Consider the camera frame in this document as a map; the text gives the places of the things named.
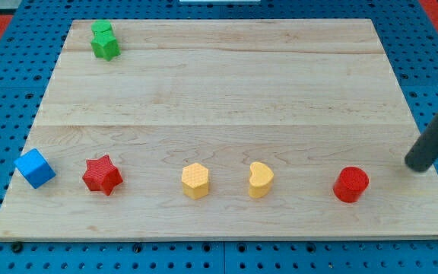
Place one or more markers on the red cylinder block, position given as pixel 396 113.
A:
pixel 351 184

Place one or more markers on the yellow heart block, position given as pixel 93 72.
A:
pixel 260 179

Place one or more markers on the yellow hexagon block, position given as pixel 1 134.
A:
pixel 195 183

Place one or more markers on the wooden board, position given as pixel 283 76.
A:
pixel 305 97

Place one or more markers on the red star block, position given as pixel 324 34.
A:
pixel 102 175

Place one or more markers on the green star block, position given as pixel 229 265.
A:
pixel 105 46

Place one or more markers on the green cylinder block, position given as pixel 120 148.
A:
pixel 101 26

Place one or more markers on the blue cube block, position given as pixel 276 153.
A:
pixel 34 168

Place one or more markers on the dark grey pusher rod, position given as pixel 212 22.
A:
pixel 424 152

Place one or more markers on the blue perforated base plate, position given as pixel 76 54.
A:
pixel 30 48

